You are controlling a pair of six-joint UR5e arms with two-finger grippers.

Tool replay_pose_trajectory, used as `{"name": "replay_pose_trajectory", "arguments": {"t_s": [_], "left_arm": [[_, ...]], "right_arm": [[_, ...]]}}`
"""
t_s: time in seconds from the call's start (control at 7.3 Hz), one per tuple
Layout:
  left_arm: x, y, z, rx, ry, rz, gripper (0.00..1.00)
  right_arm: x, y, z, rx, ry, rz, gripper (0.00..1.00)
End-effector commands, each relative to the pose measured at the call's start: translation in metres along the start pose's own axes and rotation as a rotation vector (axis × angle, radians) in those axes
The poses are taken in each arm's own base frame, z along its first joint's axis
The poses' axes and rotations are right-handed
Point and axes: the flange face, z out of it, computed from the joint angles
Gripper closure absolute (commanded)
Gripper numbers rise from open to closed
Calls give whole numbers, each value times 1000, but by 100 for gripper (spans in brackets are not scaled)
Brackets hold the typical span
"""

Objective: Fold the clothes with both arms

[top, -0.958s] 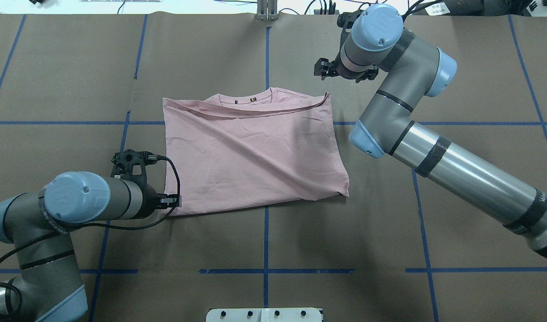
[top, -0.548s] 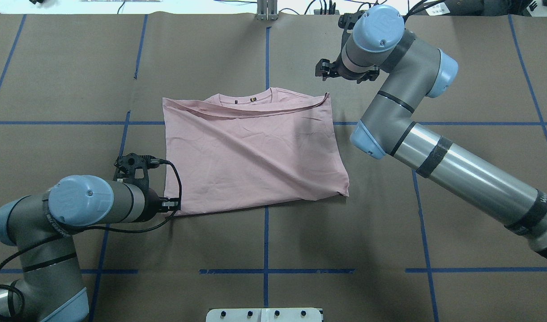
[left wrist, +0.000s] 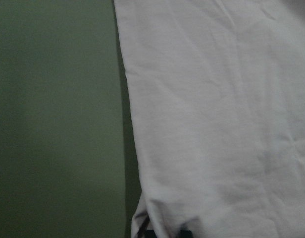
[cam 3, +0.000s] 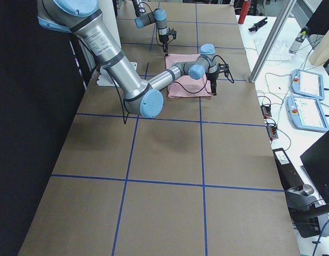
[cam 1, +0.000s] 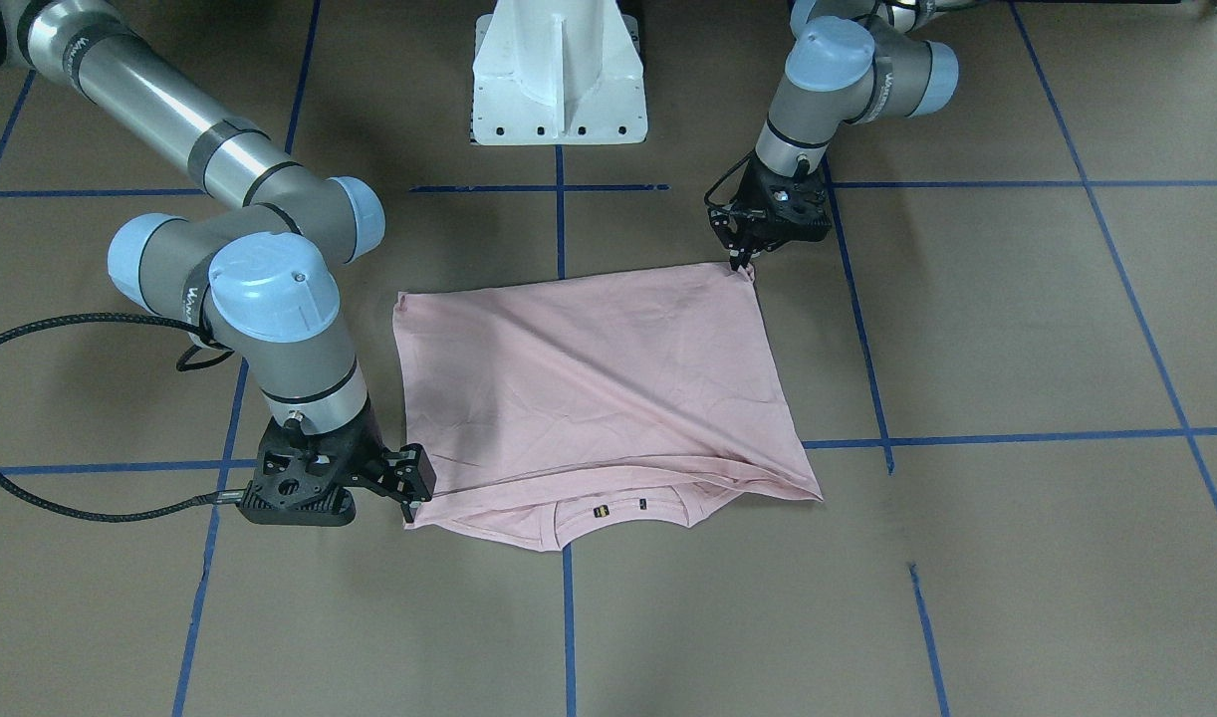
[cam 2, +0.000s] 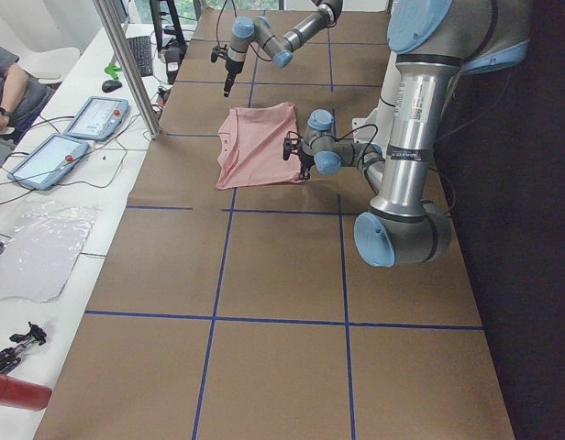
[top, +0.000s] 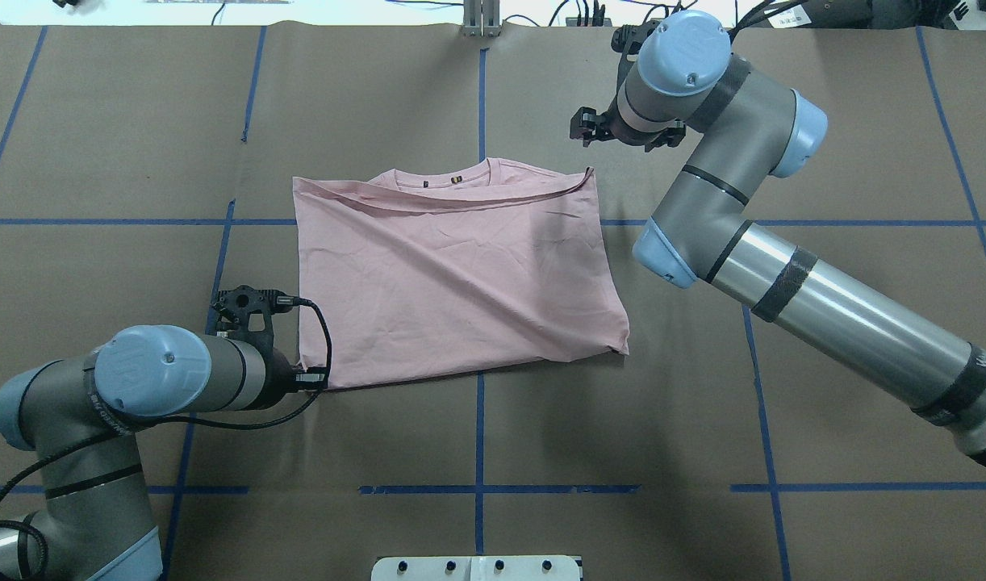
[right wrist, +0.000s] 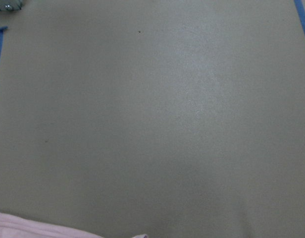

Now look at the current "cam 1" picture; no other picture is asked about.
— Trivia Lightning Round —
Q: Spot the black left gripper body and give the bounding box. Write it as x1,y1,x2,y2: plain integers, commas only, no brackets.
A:
733,155,835,250

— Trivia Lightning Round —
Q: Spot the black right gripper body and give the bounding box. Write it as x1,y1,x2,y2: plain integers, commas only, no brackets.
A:
239,403,385,527

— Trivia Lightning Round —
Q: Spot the pink Snoopy t-shirt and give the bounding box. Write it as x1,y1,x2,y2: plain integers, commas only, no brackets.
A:
391,263,823,551

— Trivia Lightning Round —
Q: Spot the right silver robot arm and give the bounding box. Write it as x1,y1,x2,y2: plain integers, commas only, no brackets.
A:
0,1,436,527

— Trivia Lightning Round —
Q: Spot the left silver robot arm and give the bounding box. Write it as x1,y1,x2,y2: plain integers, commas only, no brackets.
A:
703,1,974,271

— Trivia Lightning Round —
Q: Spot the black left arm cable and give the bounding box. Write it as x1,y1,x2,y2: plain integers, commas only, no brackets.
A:
703,151,759,215

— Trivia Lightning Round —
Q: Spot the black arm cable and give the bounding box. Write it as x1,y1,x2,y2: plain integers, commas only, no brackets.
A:
0,314,260,523
703,151,759,215

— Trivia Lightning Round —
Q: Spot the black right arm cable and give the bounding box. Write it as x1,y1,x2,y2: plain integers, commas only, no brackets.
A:
0,314,260,523

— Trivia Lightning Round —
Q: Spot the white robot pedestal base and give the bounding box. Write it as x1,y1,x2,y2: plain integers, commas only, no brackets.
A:
469,1,649,146

